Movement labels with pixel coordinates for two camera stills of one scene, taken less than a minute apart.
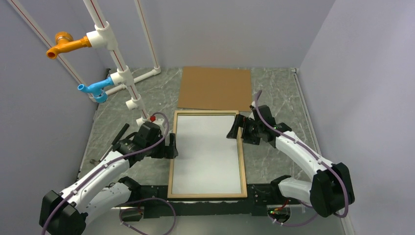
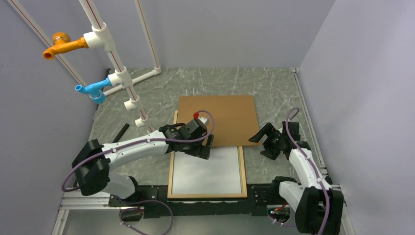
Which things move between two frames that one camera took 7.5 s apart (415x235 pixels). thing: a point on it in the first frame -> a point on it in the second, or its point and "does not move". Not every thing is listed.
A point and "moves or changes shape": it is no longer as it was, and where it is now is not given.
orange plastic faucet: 64,41 does not move
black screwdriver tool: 94,162 does not move
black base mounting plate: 153,199 does not move
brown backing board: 216,88 moves or changes shape
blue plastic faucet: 97,89 does not move
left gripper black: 166,152 -> 205,152
